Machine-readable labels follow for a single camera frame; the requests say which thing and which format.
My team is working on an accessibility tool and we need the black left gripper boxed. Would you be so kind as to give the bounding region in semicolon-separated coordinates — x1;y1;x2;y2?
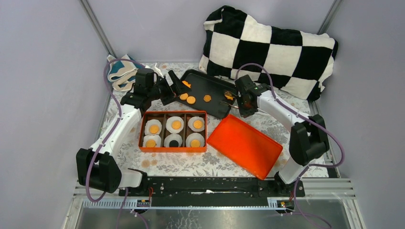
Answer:
148;71;192;106

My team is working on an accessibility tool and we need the black baking tray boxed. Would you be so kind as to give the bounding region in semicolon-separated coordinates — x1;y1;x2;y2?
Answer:
177;69;237;119

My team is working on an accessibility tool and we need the round orange cookie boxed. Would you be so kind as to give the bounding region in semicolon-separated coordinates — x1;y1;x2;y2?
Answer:
179;93;189;101
186;96;196;104
145;139;157;147
149;125;160;135
193;120;204;129
190;139;201;147
171;120;182;130

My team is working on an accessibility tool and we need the orange compartment box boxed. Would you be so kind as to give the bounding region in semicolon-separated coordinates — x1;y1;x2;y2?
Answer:
138;111;208;153

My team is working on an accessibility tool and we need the orange box lid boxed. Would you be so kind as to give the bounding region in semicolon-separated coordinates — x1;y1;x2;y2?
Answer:
207;114;283;180

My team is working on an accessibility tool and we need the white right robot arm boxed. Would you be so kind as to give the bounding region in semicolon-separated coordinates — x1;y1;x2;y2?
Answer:
235;75;330;197

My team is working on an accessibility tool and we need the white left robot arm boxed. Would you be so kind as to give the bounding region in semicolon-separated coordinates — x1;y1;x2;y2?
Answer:
76;68;191;197

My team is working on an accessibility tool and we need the orange fish shaped cookie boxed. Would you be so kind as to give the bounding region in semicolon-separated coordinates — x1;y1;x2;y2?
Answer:
224;91;235;101
182;81;191;88

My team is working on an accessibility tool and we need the white paper cupcake liner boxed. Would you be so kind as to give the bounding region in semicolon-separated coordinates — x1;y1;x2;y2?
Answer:
142;135;161;148
187;116;205;132
163;134;182;147
186;133;205;148
144;119;162;135
166;116;184;134

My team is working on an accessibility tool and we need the orange swirl cookie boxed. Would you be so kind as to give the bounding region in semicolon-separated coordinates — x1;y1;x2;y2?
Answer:
203;94;212;103

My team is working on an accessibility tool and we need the floral table mat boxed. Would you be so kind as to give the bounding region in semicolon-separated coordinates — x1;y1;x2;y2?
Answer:
102;62;329;177

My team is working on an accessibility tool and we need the teal beige folded cloth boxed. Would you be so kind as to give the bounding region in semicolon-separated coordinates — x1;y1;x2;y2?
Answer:
107;61;149;92

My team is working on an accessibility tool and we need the black white checkered pillow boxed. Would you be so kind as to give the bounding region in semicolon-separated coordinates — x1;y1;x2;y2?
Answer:
199;6;339;101

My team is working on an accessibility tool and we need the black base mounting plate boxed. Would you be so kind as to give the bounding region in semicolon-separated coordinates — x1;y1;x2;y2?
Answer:
128;177;305;208

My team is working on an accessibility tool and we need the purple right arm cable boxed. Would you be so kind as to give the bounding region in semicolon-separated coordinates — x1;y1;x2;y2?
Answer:
234;62;345;229

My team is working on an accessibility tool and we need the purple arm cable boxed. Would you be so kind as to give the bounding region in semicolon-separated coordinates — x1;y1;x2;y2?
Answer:
234;62;345;229
85;58;149;229

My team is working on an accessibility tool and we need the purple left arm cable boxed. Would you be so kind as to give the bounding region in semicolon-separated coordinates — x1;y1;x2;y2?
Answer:
85;58;149;229

